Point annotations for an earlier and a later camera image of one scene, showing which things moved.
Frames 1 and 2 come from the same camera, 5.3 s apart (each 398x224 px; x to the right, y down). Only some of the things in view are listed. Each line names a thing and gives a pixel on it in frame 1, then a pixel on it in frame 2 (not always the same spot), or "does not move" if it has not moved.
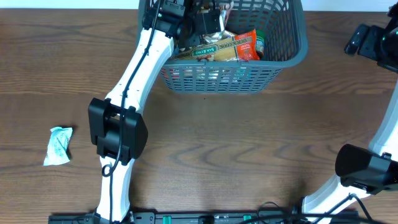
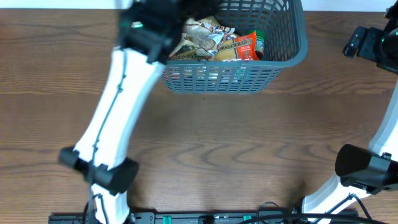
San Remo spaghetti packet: [241, 47] does not move
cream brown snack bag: [224, 12] → [201, 38]
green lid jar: [260, 35] does not move
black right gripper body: [377, 45] does not move
